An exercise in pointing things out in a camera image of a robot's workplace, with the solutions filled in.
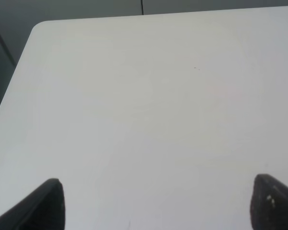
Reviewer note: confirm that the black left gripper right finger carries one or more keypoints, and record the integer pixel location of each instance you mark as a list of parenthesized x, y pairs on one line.
[(269, 204)]

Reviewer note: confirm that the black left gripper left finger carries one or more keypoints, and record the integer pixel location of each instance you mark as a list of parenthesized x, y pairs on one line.
[(43, 209)]

